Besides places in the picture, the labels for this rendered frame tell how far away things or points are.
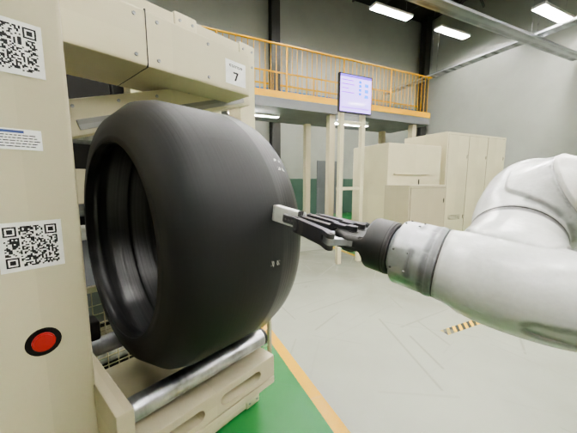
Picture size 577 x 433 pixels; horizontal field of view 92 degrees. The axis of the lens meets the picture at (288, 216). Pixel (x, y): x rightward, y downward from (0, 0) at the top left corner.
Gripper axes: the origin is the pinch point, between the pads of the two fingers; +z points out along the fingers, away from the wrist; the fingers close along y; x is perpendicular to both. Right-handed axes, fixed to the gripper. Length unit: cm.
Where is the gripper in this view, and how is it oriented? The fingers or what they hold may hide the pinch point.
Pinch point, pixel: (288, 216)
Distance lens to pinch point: 51.6
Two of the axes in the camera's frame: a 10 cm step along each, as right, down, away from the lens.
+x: -1.1, 9.7, 2.2
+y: -6.6, 1.0, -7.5
